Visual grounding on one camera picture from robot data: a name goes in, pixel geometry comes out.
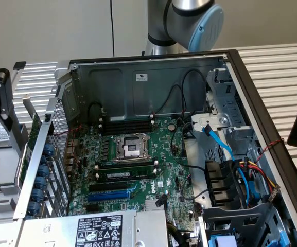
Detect green graphics card black fan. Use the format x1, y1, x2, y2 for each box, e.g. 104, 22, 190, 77
18, 94, 43, 183

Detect black table end cap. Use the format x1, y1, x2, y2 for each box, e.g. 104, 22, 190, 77
12, 61, 27, 71

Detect grey hard drive tray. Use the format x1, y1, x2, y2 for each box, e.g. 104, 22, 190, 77
0, 102, 37, 221

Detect bank of black RAM slots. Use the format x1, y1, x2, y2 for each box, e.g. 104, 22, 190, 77
98, 113, 155, 136

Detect long black expansion slot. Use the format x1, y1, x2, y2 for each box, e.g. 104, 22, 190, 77
88, 181, 129, 193

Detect CPU socket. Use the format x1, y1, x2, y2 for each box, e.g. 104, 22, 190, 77
111, 133, 152, 165

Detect empty black RAM slot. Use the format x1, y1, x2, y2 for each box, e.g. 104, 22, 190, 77
93, 160, 159, 171

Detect blue expansion slot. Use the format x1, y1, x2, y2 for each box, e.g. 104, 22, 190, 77
86, 189, 131, 203

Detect silver power supply unit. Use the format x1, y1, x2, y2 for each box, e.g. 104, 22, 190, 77
16, 209, 170, 247

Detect installed RAM stick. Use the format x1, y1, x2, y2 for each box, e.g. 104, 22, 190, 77
96, 168, 159, 182

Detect green motherboard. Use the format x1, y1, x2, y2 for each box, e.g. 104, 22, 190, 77
63, 117, 206, 234

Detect silver chipset heatsink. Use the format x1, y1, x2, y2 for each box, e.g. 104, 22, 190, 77
144, 199, 167, 212

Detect black plug on motherboard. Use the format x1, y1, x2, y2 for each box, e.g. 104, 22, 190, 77
155, 193, 168, 208

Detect silver disk bay cage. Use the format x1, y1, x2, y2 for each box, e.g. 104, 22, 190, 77
189, 68, 257, 145

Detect open PC case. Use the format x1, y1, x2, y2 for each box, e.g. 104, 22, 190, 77
13, 48, 297, 247

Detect blue disk caddy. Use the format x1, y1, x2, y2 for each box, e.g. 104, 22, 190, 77
207, 234, 239, 247

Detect dark lower disk bay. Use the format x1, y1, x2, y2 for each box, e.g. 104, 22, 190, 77
201, 202, 294, 247

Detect thin red wire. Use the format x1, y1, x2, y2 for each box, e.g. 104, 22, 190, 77
52, 124, 83, 155

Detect short black looped wire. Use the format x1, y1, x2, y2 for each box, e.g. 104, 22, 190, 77
87, 102, 106, 122

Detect black looped case wires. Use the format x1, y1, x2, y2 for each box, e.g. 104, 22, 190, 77
153, 69, 208, 117

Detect black motherboard wire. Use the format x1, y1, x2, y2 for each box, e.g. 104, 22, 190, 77
170, 120, 211, 200

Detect blue SATA wire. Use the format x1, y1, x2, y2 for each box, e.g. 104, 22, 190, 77
201, 123, 257, 206

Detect black plastic fan duct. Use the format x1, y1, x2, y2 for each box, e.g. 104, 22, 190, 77
204, 159, 244, 207

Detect yellow red power wires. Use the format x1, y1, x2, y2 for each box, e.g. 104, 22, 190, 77
237, 158, 281, 204

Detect red black twisted wire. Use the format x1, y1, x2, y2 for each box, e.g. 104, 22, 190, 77
255, 138, 285, 162

